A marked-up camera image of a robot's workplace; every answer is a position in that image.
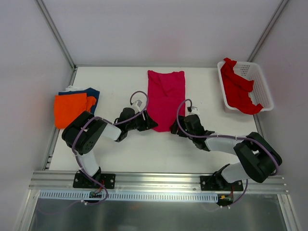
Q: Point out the white perforated plastic basket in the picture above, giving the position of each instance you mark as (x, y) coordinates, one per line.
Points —
(259, 95)

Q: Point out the navy blue folded t shirt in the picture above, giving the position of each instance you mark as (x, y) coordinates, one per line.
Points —
(91, 93)

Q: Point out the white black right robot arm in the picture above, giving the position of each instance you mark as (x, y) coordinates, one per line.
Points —
(257, 159)

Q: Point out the magenta t shirt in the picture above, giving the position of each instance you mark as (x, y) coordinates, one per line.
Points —
(165, 92)

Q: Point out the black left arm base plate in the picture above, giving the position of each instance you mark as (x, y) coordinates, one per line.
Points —
(81, 181)

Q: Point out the white slotted cable duct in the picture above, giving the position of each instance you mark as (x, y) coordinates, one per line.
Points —
(130, 196)

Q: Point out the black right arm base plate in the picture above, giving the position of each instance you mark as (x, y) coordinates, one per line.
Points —
(214, 183)

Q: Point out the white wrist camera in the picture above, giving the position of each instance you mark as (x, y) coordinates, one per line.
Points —
(193, 111)
(136, 106)

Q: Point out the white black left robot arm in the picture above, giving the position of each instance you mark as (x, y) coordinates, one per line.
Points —
(82, 134)

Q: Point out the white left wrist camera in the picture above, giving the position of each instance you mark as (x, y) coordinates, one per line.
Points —
(136, 106)

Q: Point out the white folded t shirt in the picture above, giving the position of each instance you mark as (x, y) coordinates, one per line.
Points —
(73, 88)

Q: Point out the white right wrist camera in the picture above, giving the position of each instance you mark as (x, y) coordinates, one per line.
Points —
(193, 111)

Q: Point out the aluminium front rail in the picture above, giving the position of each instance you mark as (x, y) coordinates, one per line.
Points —
(151, 182)

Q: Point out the orange folded t shirt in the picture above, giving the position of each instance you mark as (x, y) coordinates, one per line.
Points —
(68, 107)

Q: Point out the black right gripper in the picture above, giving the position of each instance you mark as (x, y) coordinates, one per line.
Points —
(179, 127)

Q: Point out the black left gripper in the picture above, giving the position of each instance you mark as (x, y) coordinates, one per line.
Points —
(145, 120)

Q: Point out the red t shirt in basket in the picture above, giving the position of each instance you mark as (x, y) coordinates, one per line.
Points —
(237, 89)

